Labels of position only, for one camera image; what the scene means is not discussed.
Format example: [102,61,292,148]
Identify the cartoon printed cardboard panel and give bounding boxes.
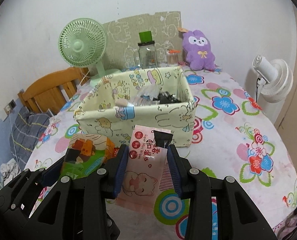
[102,11,182,69]

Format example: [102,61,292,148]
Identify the grey black soft item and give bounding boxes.
[153,91,181,104]

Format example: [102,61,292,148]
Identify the white standing fan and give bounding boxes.
[252,55,293,103]

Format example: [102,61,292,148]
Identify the pink wet wipes pack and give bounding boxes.
[116,125,173,214]

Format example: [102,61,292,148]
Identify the green desk fan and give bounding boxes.
[58,18,121,87]

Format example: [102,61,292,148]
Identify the colourful snack packet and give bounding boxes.
[60,134,116,180]

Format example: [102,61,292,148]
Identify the purple plush bunny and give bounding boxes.
[182,30,216,71]

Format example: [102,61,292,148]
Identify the green plastic cup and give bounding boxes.
[139,30,153,43]

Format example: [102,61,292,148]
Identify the crumpled white clothes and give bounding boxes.
[0,158,20,190]

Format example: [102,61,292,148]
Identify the grey plaid pillow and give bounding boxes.
[10,106,50,170]

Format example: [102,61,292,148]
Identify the glass mason jar mug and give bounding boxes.
[134,41,158,69]

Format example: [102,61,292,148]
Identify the wall power outlet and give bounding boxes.
[4,100,16,115]

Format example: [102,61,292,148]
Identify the clear plastic bag roll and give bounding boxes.
[130,85,161,106]

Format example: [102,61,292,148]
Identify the cotton swab container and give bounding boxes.
[167,49,181,66]

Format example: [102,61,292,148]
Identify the yellow cartoon fabric storage box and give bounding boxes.
[74,66,196,147]

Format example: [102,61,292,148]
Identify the floral tablecloth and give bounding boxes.
[26,67,297,239]

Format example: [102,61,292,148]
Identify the wooden chair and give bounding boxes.
[18,67,89,114]

